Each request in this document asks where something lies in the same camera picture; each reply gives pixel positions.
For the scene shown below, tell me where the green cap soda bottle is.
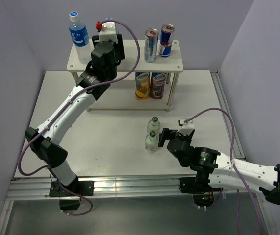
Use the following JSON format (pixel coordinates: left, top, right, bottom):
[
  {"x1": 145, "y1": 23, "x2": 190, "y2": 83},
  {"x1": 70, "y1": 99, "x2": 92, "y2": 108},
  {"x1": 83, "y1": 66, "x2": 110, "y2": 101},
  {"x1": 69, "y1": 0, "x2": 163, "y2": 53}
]
[
  {"x1": 145, "y1": 131, "x2": 158, "y2": 152},
  {"x1": 147, "y1": 117, "x2": 161, "y2": 135}
]

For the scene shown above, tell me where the Red Bull can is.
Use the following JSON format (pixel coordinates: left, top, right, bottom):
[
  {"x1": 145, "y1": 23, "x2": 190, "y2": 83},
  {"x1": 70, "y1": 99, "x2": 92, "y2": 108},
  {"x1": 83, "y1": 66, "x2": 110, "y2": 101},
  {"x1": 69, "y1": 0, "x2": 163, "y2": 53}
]
[
  {"x1": 159, "y1": 23, "x2": 175, "y2": 57},
  {"x1": 144, "y1": 28, "x2": 158, "y2": 63}
]

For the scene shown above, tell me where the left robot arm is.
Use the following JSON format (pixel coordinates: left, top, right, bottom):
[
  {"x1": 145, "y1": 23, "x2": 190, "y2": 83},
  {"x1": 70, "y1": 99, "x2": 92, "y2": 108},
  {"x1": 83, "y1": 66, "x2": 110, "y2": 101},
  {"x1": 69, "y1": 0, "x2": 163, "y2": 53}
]
[{"x1": 25, "y1": 34, "x2": 125, "y2": 195}]

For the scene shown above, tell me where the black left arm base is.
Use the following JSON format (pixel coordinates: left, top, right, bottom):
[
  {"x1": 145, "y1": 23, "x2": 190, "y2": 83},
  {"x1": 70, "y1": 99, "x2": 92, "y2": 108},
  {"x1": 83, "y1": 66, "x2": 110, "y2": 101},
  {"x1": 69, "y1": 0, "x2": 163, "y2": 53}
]
[{"x1": 49, "y1": 181, "x2": 94, "y2": 216}]

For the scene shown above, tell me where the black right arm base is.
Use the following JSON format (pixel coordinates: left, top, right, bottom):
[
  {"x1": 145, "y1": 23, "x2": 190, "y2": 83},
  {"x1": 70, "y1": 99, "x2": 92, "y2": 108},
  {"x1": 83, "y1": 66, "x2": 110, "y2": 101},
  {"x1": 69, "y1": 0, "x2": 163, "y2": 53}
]
[{"x1": 179, "y1": 177, "x2": 223, "y2": 211}]

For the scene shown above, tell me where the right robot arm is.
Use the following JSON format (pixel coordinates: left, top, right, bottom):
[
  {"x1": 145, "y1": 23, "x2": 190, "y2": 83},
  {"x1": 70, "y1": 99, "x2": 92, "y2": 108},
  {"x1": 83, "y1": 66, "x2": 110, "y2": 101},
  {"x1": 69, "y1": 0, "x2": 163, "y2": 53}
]
[{"x1": 158, "y1": 128, "x2": 280, "y2": 205}]

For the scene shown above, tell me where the white two-tier shelf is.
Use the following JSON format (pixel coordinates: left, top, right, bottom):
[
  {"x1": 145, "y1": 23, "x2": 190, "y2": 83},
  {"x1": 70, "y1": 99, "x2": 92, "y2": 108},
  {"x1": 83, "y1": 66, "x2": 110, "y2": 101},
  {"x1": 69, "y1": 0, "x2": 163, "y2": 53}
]
[{"x1": 67, "y1": 39, "x2": 183, "y2": 112}]

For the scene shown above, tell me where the yellow pineapple juice carton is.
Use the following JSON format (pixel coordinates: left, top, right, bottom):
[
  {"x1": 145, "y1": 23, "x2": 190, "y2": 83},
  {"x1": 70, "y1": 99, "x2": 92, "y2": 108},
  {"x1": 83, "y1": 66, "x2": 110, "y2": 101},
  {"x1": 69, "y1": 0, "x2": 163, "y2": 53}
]
[{"x1": 135, "y1": 72, "x2": 151, "y2": 100}]

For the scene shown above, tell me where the dark red berry juice carton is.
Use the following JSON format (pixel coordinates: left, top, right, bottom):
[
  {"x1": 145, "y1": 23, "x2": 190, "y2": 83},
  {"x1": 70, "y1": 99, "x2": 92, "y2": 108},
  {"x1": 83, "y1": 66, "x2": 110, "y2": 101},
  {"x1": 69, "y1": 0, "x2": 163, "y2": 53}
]
[{"x1": 150, "y1": 72, "x2": 167, "y2": 99}]

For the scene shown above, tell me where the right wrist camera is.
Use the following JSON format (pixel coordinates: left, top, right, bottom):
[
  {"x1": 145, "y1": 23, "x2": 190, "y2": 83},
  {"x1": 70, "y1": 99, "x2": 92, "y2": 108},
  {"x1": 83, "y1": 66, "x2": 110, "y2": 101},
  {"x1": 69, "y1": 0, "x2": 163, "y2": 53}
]
[{"x1": 177, "y1": 118, "x2": 195, "y2": 136}]

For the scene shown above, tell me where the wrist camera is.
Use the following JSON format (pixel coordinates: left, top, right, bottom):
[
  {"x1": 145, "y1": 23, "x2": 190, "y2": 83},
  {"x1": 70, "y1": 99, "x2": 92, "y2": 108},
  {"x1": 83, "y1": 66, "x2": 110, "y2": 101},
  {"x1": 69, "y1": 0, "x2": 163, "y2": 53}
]
[
  {"x1": 96, "y1": 21, "x2": 118, "y2": 43},
  {"x1": 177, "y1": 118, "x2": 195, "y2": 136}
]

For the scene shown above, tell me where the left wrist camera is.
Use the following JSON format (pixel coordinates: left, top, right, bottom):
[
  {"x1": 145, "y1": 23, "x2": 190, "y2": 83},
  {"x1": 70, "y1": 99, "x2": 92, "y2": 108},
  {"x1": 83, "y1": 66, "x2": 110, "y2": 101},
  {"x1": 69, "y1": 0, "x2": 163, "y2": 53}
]
[{"x1": 96, "y1": 21, "x2": 118, "y2": 43}]

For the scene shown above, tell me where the aluminium rail frame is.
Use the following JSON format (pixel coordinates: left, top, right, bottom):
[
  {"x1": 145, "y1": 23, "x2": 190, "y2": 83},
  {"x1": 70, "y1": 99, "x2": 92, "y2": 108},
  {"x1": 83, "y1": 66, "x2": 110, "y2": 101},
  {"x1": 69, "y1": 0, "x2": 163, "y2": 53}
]
[{"x1": 0, "y1": 70, "x2": 259, "y2": 235}]

